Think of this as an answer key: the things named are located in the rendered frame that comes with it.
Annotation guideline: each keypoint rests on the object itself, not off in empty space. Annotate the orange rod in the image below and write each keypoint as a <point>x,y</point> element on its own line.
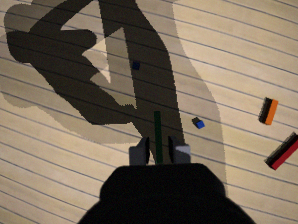
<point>270,112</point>

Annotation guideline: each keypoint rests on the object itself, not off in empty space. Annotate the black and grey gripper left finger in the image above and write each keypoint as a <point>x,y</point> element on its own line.
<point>140,154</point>

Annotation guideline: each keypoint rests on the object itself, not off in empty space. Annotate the small blue cube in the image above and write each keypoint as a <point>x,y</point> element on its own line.
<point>199,124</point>
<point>136,65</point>

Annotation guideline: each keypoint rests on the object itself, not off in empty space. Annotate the green rod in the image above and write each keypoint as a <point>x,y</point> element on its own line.
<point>158,137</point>

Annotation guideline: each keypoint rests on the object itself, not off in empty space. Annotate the red rod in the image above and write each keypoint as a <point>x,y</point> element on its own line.
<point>284,154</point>

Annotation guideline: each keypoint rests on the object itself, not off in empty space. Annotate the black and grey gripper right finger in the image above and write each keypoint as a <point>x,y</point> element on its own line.
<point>179,153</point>

